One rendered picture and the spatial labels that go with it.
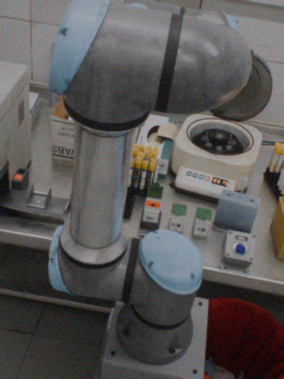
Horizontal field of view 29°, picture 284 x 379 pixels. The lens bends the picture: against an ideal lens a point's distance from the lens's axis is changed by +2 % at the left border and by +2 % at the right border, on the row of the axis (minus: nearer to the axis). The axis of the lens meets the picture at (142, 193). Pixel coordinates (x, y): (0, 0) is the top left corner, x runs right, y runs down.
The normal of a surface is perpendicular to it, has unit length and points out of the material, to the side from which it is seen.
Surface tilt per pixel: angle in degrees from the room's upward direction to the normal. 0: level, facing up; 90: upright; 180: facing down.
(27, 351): 0
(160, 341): 75
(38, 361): 0
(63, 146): 90
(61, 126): 93
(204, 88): 92
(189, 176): 25
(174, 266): 10
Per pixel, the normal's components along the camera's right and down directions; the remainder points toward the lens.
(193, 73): 0.18, 0.37
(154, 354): -0.04, 0.40
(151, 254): 0.26, -0.71
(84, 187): -0.49, 0.58
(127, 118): 0.47, 0.68
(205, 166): -0.30, 0.57
